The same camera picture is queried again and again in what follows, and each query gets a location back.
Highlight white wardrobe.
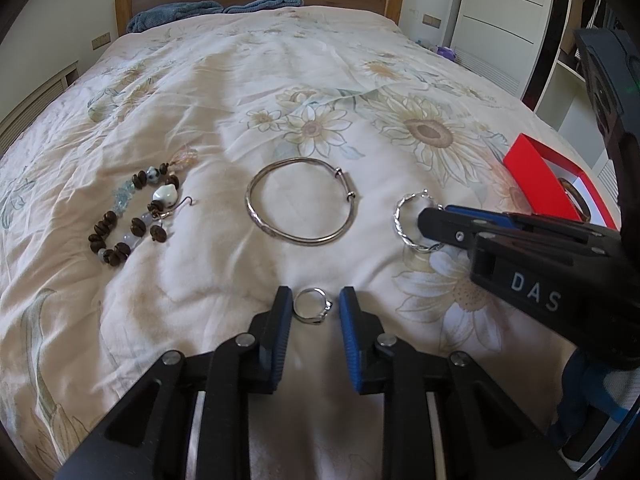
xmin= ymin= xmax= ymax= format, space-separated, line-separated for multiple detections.
xmin=447 ymin=0 xmax=623 ymax=161

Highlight small silver ring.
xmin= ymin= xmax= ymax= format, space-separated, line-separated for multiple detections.
xmin=292 ymin=287 xmax=333 ymax=326

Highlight white louvred panel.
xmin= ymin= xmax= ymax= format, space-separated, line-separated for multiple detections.
xmin=452 ymin=49 xmax=526 ymax=96
xmin=595 ymin=157 xmax=623 ymax=196

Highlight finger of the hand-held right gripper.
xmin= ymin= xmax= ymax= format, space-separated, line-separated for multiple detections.
xmin=416 ymin=206 xmax=622 ymax=264
xmin=444 ymin=205 xmax=622 ymax=236

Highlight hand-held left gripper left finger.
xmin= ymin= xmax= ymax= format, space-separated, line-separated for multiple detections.
xmin=54 ymin=286 xmax=294 ymax=480

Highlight low louvred cabinet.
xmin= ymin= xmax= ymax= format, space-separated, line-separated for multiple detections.
xmin=0 ymin=60 xmax=81 ymax=156

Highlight hanging clothes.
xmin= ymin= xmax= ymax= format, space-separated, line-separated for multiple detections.
xmin=580 ymin=0 xmax=621 ymax=36

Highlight floral cream duvet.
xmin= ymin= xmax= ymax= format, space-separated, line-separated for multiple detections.
xmin=0 ymin=5 xmax=623 ymax=480

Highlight thin silver bangle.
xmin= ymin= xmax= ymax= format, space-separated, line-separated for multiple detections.
xmin=245 ymin=157 xmax=358 ymax=247

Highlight person's right hand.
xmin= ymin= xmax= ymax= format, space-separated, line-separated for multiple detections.
xmin=547 ymin=349 xmax=636 ymax=466

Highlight red box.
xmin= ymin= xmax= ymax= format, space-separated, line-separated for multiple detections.
xmin=502 ymin=132 xmax=621 ymax=228

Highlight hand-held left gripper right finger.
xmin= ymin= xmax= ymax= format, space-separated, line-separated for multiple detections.
xmin=338 ymin=285 xmax=576 ymax=480

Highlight amber bangle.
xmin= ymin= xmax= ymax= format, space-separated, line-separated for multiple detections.
xmin=557 ymin=177 xmax=592 ymax=222

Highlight twisted silver bracelet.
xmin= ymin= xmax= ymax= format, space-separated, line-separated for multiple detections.
xmin=393 ymin=190 xmax=446 ymax=252

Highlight beaded bracelet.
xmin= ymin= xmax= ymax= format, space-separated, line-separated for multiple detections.
xmin=87 ymin=145 xmax=198 ymax=267

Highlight blue towel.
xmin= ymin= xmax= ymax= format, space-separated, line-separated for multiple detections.
xmin=222 ymin=0 xmax=303 ymax=15
xmin=126 ymin=0 xmax=225 ymax=35

